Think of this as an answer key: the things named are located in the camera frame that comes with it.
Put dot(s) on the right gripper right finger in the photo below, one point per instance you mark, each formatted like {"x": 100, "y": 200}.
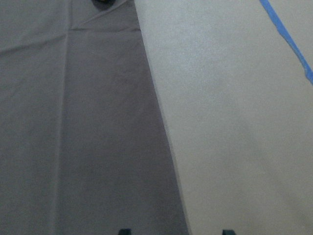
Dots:
{"x": 228, "y": 232}

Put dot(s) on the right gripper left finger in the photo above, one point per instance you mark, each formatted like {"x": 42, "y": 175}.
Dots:
{"x": 125, "y": 232}

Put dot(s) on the brown t-shirt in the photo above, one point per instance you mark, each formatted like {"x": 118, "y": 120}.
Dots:
{"x": 83, "y": 148}

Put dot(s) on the brown paper table cover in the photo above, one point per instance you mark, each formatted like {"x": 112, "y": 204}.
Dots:
{"x": 238, "y": 111}

